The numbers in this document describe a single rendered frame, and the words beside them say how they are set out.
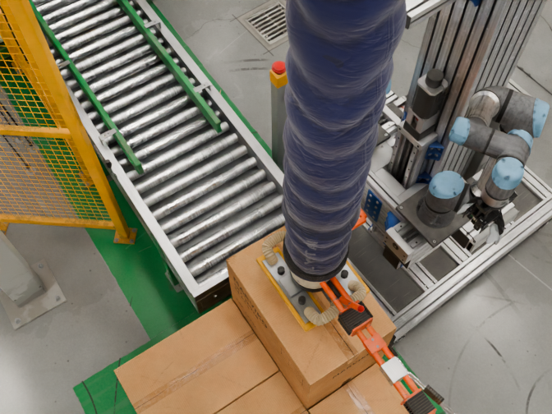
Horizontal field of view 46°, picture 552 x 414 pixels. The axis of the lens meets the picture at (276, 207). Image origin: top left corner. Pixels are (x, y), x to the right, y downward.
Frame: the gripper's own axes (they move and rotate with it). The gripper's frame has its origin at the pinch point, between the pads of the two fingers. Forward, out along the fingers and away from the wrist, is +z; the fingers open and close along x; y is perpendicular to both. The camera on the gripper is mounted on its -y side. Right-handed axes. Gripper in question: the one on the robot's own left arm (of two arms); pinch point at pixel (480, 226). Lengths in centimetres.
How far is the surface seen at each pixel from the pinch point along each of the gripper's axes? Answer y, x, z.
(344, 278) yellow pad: 30, -24, 44
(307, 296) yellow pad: 45, -26, 44
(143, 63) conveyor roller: 17, -206, 98
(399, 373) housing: 41, 16, 32
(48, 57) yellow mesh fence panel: 74, -146, 2
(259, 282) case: 53, -47, 58
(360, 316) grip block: 39, -7, 32
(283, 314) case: 53, -30, 58
